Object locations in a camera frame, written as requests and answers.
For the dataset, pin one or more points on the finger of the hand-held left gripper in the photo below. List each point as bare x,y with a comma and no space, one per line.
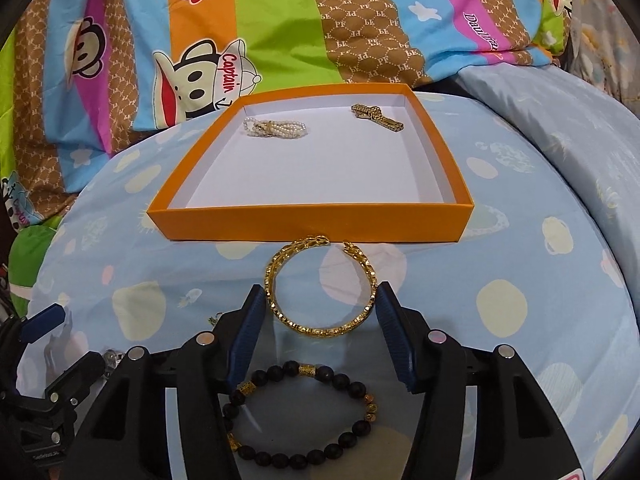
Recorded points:
75,375
44,321

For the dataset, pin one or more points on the pale blue leaf-print pillow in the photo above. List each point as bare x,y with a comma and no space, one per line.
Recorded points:
550,120

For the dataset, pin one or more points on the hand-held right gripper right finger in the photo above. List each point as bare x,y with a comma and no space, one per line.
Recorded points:
392,332

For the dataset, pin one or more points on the colourful striped monkey blanket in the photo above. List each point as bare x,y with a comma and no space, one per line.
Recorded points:
280,20

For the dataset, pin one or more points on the orange cardboard box tray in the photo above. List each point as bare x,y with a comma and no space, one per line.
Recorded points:
310,221

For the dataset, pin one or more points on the gold bangle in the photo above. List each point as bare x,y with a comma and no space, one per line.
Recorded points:
270,280

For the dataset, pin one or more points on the white floral cloth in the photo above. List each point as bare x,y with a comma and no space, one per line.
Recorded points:
605,50

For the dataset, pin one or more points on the gold link watch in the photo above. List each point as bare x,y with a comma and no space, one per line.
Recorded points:
375,116

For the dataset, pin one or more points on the light blue planet bedsheet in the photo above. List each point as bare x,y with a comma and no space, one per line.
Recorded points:
500,270

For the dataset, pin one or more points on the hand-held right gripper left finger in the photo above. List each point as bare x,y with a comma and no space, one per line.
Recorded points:
248,332

